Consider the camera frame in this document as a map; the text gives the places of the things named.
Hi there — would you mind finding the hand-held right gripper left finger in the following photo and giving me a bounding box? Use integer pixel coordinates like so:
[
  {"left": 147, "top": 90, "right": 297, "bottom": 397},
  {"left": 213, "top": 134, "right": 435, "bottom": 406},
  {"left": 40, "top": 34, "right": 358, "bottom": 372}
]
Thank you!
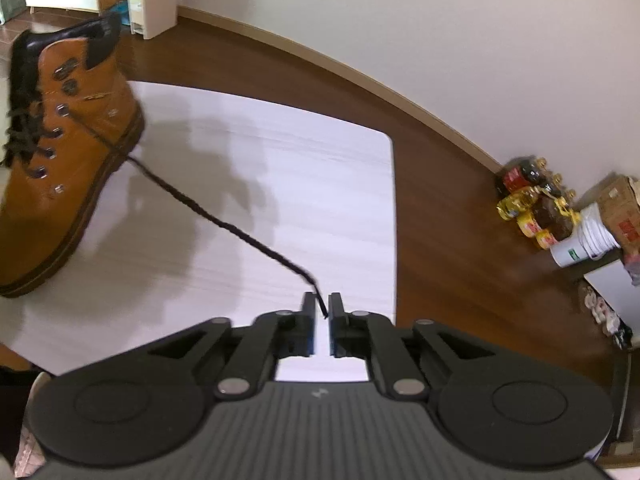
[{"left": 147, "top": 291, "right": 317, "bottom": 401}]

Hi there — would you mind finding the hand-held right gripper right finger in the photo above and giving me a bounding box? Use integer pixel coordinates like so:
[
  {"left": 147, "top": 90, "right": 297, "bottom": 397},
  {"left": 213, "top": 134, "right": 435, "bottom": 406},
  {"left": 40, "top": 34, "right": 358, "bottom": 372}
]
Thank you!
[{"left": 327, "top": 291, "right": 496, "bottom": 403}]

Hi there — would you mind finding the dark brown shoelace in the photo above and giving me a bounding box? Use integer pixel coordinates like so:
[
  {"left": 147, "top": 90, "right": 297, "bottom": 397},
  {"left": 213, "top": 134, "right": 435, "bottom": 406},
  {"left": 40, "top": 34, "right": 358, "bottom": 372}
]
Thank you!
[{"left": 0, "top": 95, "right": 332, "bottom": 321}]

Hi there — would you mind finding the tan leather boot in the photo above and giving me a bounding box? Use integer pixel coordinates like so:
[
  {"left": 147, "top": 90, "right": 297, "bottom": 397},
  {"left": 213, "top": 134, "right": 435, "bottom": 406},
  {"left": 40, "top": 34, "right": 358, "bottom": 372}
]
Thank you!
[{"left": 0, "top": 10, "right": 146, "bottom": 298}]

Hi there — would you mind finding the cluster of oil bottles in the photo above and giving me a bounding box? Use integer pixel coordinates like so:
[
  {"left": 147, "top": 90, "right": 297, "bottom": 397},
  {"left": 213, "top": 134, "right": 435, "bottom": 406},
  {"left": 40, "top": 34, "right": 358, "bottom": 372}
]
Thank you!
[{"left": 495, "top": 155, "right": 583, "bottom": 251}]

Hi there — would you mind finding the white plastic bucket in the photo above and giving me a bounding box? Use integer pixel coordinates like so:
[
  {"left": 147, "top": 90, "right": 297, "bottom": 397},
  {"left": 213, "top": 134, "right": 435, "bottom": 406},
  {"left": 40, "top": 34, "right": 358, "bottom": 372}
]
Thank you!
[{"left": 549, "top": 202, "right": 623, "bottom": 268}]

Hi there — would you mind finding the red printed cardboard box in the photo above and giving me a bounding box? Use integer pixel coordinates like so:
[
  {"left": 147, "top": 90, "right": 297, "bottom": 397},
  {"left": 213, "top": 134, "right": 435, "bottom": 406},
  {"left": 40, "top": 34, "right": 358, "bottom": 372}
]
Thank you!
[{"left": 580, "top": 174, "right": 640, "bottom": 256}]

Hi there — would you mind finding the white trash bin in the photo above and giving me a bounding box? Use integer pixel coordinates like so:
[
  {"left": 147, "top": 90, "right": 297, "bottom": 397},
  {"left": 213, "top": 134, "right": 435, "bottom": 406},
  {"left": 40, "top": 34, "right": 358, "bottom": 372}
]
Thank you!
[{"left": 123, "top": 0, "right": 183, "bottom": 41}]

